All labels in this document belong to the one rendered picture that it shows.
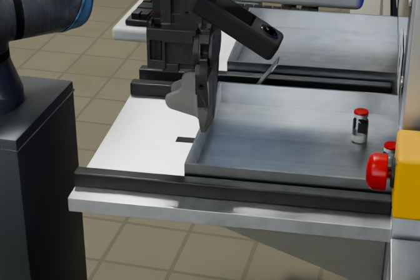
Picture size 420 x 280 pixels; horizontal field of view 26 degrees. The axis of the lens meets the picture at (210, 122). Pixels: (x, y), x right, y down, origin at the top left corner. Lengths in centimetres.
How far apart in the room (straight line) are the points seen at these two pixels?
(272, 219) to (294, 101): 31
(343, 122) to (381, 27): 38
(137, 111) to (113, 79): 230
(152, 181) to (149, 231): 154
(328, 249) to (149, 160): 27
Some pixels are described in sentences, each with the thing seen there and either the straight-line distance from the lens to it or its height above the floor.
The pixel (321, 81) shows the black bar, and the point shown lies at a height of 90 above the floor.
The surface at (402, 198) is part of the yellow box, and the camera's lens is 96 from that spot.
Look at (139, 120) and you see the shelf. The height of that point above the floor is 88.
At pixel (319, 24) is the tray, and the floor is 89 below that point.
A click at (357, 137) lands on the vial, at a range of 128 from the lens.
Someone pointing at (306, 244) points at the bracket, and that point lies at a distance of 123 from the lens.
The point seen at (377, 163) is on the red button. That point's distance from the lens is 97.
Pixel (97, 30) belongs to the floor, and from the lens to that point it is 418.
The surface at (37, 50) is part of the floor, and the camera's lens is 399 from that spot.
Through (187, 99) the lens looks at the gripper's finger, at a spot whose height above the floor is 99.
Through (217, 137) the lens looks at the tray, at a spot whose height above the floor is 88.
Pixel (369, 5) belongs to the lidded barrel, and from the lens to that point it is 400.
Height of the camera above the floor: 148
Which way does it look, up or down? 27 degrees down
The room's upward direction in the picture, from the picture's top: straight up
